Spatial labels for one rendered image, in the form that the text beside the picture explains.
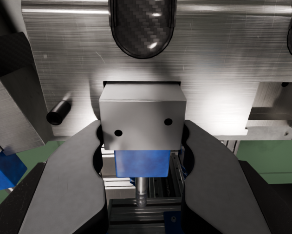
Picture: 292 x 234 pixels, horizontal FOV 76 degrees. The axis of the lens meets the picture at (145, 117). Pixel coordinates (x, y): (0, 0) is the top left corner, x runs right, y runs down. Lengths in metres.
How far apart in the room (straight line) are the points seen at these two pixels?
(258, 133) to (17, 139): 0.30
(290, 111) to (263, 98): 0.03
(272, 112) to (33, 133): 0.23
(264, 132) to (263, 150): 1.26
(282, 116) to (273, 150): 1.40
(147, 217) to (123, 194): 0.79
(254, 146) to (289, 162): 0.35
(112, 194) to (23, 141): 1.09
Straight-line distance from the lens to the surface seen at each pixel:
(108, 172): 1.15
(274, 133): 0.32
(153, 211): 0.52
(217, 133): 0.16
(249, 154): 1.54
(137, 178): 0.17
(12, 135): 0.23
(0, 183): 0.26
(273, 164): 1.70
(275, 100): 0.20
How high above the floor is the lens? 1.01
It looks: 61 degrees down
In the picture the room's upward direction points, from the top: 176 degrees clockwise
